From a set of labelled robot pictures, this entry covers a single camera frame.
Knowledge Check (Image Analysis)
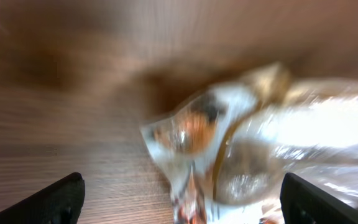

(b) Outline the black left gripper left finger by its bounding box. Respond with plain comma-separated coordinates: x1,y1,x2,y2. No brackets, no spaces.
0,172,85,224

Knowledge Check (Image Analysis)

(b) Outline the beige nut snack bag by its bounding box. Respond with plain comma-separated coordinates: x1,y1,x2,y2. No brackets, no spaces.
141,63,358,223

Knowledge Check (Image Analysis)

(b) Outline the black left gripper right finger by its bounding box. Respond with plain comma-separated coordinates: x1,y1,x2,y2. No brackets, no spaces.
280,173,358,224

